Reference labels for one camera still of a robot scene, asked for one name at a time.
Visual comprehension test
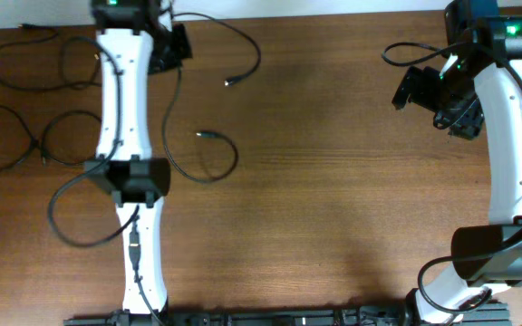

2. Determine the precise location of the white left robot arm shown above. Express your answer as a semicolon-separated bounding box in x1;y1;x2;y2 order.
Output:
84;1;192;325

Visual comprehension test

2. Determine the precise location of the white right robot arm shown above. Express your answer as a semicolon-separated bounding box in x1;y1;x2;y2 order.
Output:
361;0;522;325

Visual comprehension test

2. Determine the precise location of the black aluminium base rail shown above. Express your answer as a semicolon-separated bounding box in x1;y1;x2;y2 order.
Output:
63;301;511;326

